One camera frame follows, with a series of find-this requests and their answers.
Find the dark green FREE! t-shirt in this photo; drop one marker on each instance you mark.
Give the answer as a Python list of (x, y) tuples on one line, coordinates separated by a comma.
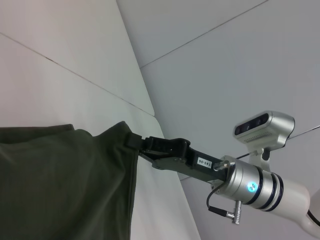
[(62, 187)]

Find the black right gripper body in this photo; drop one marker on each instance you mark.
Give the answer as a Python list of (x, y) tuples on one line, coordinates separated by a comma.
[(200, 165)]

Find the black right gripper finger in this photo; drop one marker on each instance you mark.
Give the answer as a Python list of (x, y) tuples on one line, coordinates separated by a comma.
[(155, 157), (160, 145)]

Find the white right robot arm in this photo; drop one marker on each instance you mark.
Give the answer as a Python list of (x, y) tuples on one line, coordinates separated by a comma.
[(275, 190)]

